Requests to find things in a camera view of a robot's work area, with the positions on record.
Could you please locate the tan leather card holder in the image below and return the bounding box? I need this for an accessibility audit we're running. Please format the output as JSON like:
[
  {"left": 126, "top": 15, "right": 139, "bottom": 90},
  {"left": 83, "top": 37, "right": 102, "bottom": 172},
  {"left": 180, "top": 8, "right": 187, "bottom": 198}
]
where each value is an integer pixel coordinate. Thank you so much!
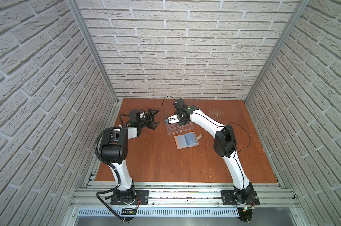
[{"left": 174, "top": 132, "right": 202, "bottom": 149}]

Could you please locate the left corner aluminium post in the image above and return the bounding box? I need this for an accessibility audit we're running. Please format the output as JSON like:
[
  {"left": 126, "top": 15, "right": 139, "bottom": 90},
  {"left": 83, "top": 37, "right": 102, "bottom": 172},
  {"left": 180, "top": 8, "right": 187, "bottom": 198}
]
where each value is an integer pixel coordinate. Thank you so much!
[{"left": 67, "top": 0, "right": 119, "bottom": 104}]

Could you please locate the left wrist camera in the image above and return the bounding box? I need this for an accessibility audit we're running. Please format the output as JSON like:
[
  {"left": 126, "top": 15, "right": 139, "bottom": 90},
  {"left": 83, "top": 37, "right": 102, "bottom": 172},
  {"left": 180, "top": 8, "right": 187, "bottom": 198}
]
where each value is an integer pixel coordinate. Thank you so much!
[{"left": 129, "top": 109, "right": 144, "bottom": 123}]

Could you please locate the perforated metal vent strip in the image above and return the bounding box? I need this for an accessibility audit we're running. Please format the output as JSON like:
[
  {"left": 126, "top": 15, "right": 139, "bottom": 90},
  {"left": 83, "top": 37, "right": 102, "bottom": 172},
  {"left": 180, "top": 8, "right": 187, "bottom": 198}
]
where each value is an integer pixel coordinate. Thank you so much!
[{"left": 77, "top": 207, "right": 239, "bottom": 217}]

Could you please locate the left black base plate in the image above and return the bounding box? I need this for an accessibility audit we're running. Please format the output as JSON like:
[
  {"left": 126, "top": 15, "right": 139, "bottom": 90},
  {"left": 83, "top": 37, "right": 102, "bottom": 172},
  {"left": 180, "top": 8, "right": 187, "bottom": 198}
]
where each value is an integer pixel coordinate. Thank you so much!
[{"left": 110, "top": 190, "right": 149, "bottom": 205}]

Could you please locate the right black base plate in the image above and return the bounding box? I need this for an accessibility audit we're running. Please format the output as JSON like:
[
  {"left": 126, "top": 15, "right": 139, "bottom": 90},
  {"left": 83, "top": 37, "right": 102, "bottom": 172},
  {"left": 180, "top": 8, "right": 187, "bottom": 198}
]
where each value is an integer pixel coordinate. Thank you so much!
[{"left": 221, "top": 190, "right": 260, "bottom": 206}]

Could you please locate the corner aluminium post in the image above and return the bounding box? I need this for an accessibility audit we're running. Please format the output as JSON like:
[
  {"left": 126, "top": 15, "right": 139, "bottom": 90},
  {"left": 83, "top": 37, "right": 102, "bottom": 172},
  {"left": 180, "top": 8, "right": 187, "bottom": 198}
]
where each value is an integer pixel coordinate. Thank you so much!
[
  {"left": 243, "top": 0, "right": 311, "bottom": 104},
  {"left": 67, "top": 0, "right": 119, "bottom": 104}
]

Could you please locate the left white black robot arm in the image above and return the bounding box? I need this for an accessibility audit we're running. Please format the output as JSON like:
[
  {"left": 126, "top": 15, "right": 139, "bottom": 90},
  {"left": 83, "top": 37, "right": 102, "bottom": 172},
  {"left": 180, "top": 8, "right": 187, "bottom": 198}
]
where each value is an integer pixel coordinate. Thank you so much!
[{"left": 94, "top": 109, "right": 159, "bottom": 199}]

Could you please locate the aluminium rail frame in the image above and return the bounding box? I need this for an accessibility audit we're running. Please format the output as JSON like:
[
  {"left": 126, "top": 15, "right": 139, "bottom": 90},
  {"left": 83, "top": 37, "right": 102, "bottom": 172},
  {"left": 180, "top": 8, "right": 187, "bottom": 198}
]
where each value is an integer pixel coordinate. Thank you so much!
[{"left": 61, "top": 179, "right": 310, "bottom": 226}]

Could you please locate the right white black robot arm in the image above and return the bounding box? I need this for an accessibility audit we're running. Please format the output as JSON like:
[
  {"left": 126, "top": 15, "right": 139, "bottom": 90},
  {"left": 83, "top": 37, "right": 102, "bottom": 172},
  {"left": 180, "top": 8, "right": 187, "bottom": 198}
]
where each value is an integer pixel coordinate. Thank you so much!
[{"left": 173, "top": 99, "right": 254, "bottom": 205}]

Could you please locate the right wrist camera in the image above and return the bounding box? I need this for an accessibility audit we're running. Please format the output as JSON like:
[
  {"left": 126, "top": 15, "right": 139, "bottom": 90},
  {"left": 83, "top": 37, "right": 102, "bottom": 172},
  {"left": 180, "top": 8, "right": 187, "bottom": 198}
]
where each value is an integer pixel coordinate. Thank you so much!
[{"left": 173, "top": 99, "right": 188, "bottom": 111}]

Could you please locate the right corner aluminium post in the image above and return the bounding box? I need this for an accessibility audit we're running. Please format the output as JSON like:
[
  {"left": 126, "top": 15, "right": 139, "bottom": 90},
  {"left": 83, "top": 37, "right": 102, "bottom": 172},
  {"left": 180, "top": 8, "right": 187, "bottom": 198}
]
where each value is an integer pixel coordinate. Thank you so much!
[{"left": 243, "top": 0, "right": 311, "bottom": 104}]

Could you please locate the right thin black cable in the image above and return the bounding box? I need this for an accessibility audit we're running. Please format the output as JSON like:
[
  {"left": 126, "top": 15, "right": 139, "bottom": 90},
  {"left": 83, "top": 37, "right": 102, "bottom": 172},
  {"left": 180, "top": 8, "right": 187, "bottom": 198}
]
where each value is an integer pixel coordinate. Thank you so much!
[{"left": 161, "top": 95, "right": 251, "bottom": 157}]

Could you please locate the clear plastic organizer box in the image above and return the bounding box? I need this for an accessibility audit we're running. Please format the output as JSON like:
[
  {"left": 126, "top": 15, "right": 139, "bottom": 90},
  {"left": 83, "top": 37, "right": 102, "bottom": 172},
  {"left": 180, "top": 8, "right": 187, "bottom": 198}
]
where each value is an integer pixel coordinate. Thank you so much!
[{"left": 166, "top": 121, "right": 194, "bottom": 135}]

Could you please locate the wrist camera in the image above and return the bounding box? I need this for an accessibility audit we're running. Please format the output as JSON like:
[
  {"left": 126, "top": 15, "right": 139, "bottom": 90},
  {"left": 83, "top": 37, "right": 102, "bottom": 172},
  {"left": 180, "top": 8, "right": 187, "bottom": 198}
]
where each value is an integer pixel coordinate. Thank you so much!
[
  {"left": 129, "top": 109, "right": 144, "bottom": 123},
  {"left": 173, "top": 99, "right": 188, "bottom": 111}
]

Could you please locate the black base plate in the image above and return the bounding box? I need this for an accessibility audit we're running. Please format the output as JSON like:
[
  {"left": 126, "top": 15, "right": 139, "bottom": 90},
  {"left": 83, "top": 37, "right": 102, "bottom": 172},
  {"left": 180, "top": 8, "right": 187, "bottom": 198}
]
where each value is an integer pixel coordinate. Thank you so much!
[
  {"left": 221, "top": 190, "right": 260, "bottom": 206},
  {"left": 110, "top": 190, "right": 149, "bottom": 205}
]

